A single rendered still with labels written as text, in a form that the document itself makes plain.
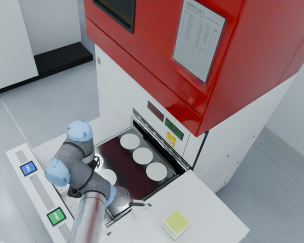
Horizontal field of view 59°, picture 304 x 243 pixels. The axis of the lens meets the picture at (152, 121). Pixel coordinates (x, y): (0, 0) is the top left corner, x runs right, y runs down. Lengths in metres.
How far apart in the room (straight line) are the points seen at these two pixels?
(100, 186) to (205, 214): 0.51
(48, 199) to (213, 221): 0.67
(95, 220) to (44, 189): 0.51
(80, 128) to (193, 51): 0.41
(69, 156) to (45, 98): 2.18
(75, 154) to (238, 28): 0.56
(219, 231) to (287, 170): 1.71
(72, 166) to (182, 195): 0.55
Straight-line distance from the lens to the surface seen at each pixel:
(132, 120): 1.47
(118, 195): 1.23
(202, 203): 1.20
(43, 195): 1.21
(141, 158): 1.33
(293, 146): 2.86
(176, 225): 1.06
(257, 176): 2.61
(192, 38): 0.85
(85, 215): 0.75
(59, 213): 1.15
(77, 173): 0.81
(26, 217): 2.27
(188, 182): 1.23
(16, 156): 1.34
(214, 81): 0.85
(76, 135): 0.82
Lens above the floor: 2.01
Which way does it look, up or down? 48 degrees down
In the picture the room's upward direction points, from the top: 9 degrees clockwise
